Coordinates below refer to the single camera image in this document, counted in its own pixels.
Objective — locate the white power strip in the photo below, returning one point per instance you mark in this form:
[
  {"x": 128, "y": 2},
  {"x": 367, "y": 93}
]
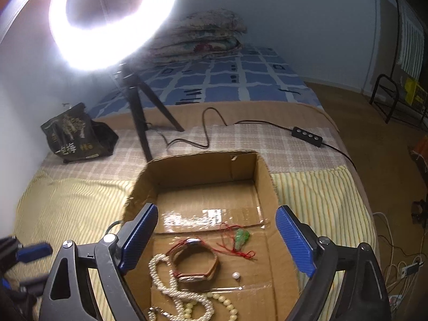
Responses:
[{"x": 409, "y": 269}]

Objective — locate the yellow striped blanket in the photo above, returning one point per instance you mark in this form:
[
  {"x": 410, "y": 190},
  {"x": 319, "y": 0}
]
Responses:
[{"x": 73, "y": 200}]

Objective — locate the black bangle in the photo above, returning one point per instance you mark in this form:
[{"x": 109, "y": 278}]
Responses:
[{"x": 115, "y": 224}]

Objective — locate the black tripod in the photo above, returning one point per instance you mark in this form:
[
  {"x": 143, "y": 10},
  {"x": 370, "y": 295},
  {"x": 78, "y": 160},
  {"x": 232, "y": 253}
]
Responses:
[{"x": 137, "y": 113}]

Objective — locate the orange cloth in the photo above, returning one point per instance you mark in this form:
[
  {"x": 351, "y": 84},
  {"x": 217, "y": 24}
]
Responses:
[{"x": 421, "y": 153}]

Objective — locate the small pearl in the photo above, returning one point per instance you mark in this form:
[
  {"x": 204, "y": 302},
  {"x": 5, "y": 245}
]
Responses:
[{"x": 236, "y": 276}]

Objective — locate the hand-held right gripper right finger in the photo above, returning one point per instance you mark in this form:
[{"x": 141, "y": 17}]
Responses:
[{"x": 296, "y": 240}]

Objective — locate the yellow box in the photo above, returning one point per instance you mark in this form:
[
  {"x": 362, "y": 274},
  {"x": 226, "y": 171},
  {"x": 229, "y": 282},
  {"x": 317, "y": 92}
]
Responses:
[{"x": 416, "y": 92}]

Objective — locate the black metal frame rack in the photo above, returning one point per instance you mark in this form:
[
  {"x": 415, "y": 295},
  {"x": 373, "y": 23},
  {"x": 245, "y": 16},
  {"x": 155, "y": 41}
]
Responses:
[{"x": 375, "y": 90}]

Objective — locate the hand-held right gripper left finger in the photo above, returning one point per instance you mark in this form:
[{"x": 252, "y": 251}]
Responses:
[{"x": 140, "y": 234}]

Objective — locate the white striped towel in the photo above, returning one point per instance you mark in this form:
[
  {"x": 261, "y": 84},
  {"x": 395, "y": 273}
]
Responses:
[{"x": 411, "y": 40}]

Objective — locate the brown leather watch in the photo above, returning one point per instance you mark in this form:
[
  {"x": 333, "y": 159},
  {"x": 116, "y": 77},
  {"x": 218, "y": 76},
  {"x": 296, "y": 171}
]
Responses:
[{"x": 192, "y": 241}]

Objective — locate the plaid blanket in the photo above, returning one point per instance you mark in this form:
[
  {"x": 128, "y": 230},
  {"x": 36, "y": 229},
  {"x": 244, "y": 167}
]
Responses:
[{"x": 267, "y": 153}]

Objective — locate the black snack bag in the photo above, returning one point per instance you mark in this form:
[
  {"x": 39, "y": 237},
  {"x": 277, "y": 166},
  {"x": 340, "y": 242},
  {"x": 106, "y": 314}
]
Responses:
[{"x": 73, "y": 133}]

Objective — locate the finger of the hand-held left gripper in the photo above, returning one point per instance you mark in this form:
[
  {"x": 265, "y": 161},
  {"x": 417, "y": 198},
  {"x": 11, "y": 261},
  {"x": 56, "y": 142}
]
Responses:
[
  {"x": 33, "y": 251},
  {"x": 33, "y": 284}
]

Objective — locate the black floor device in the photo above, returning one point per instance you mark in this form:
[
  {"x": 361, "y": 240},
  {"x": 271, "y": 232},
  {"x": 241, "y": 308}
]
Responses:
[{"x": 420, "y": 210}]

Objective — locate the folded floral quilt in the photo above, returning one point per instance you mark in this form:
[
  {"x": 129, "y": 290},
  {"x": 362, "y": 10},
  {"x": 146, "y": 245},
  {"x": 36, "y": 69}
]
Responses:
[{"x": 207, "y": 40}]

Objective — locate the cardboard box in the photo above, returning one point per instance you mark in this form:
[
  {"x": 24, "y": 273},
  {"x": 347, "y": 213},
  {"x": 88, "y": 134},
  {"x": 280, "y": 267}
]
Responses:
[{"x": 200, "y": 200}]

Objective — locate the blue patterned bedsheet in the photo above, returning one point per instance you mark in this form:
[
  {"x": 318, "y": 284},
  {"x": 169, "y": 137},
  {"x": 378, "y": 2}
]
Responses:
[{"x": 234, "y": 83}]

